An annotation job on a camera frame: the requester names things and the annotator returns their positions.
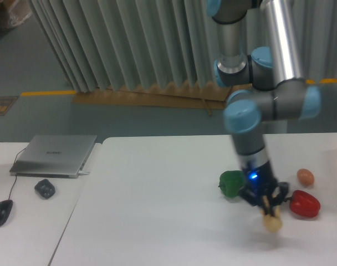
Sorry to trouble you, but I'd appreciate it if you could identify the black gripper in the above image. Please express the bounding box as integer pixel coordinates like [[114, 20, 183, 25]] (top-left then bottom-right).
[[238, 161, 289, 218]]

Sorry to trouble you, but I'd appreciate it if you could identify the beige bread piece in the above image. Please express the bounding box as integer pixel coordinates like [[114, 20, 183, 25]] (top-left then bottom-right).
[[262, 212, 283, 233]]

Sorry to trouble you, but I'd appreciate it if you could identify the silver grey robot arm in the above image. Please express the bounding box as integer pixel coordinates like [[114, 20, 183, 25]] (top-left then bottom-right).
[[206, 1, 321, 218]]

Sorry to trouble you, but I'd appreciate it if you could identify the red bell pepper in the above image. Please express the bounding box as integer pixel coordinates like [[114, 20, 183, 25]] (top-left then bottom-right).
[[284, 190, 321, 218]]

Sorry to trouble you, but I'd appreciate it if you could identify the brown egg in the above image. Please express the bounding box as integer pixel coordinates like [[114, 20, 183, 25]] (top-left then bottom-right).
[[297, 168, 315, 187]]

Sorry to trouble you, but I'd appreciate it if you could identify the green bell pepper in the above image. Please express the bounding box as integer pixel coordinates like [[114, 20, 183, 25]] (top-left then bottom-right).
[[218, 170, 245, 198]]

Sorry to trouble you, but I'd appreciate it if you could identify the brown cardboard sheet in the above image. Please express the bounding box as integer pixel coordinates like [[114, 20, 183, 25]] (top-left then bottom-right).
[[72, 81, 232, 115]]

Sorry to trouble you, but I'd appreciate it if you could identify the silver laptop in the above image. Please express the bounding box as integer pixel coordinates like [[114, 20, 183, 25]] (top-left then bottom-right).
[[9, 135, 97, 178]]

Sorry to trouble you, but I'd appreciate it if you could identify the pale green curtain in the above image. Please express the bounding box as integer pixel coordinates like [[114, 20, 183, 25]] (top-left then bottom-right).
[[29, 1, 337, 92]]

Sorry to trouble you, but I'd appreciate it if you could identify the black computer mouse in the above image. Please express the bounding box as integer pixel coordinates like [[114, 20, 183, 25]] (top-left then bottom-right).
[[0, 199, 13, 227]]

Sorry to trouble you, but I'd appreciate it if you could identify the black mouse cable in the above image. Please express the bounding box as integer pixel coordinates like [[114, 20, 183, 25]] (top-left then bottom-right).
[[0, 141, 30, 201]]

